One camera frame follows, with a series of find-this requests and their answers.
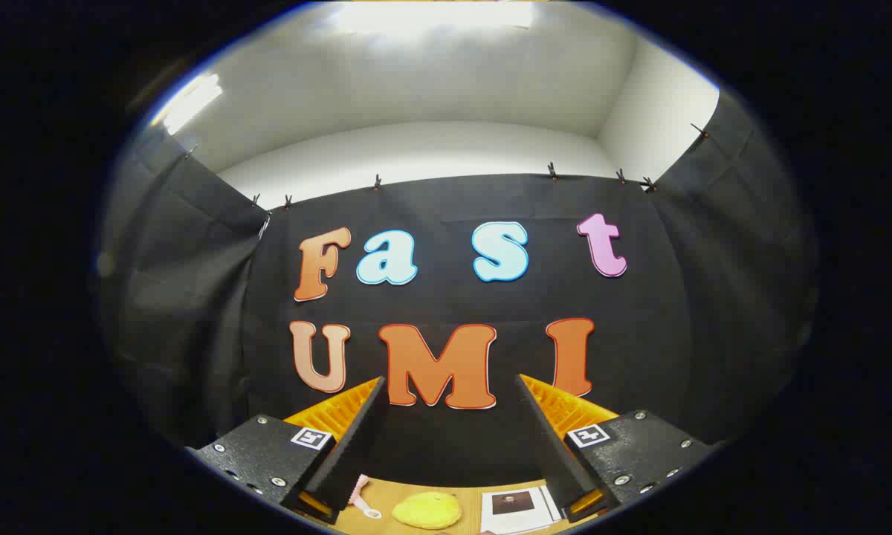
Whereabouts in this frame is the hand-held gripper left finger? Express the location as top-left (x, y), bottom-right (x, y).
top-left (186, 375), bottom-right (389, 526)

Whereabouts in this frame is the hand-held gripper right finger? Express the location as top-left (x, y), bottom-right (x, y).
top-left (515, 374), bottom-right (718, 523)

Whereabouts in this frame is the pink star plush toy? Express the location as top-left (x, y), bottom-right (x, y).
top-left (348, 476), bottom-right (382, 519)

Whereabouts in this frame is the white book with dark photo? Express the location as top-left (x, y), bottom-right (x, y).
top-left (479, 485), bottom-right (563, 535)

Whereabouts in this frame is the yellow fluffy plush toy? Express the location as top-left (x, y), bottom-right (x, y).
top-left (392, 492), bottom-right (463, 531)

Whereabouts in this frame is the black backdrop cloth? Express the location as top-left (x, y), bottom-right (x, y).
top-left (95, 89), bottom-right (820, 491)

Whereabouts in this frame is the ceiling light panel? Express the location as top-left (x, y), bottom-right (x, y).
top-left (152, 73), bottom-right (224, 134)
top-left (334, 0), bottom-right (536, 34)

